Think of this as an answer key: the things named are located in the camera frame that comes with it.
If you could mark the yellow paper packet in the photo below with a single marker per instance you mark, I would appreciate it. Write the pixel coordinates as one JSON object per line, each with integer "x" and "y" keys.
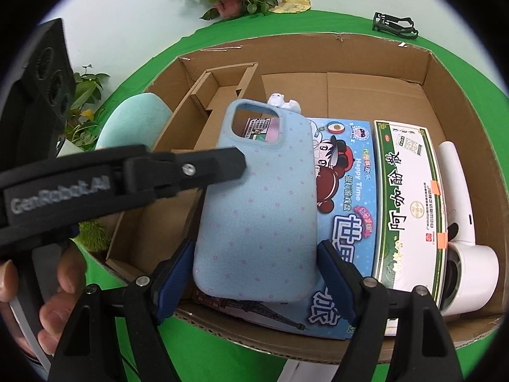
{"x": 294, "y": 4}

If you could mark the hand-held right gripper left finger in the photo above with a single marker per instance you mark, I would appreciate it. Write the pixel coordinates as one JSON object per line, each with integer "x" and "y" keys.
{"x": 173, "y": 282}

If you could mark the light blue dotted phone case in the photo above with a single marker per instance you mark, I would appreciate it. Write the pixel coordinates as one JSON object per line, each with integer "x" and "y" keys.
{"x": 258, "y": 215}

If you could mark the black plastic frame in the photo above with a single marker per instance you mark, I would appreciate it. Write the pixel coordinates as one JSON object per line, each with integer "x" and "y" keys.
{"x": 377, "y": 22}

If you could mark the narrow cardboard insert tray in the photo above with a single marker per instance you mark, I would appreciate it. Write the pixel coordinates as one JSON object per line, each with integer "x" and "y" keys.
{"x": 206, "y": 87}

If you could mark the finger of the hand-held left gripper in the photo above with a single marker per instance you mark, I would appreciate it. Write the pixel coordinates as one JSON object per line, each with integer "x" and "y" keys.
{"x": 214, "y": 165}

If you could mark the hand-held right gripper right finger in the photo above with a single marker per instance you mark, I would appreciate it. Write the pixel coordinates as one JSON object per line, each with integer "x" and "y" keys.
{"x": 334, "y": 274}

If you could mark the large cardboard box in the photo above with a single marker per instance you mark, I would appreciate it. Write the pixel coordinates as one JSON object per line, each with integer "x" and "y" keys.
{"x": 358, "y": 95}

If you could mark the person's left hand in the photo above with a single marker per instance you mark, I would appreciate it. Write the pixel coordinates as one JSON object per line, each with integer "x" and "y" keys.
{"x": 73, "y": 266}

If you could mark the small white figurine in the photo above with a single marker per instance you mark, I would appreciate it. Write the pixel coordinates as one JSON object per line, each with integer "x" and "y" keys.
{"x": 284, "y": 102}

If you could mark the pastel striped plush toy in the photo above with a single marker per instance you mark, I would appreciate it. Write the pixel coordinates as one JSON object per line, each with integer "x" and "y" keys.
{"x": 131, "y": 119}

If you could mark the white and green carton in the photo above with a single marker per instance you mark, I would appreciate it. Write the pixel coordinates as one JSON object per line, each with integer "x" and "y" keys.
{"x": 409, "y": 207}

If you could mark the blue cartoon game box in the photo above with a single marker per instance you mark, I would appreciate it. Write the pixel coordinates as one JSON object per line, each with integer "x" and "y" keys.
{"x": 346, "y": 207}

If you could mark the white hair dryer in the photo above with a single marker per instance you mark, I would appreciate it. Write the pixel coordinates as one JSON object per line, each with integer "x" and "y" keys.
{"x": 473, "y": 262}

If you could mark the potted plant in white pot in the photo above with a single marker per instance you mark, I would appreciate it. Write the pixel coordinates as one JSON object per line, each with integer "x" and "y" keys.
{"x": 85, "y": 91}

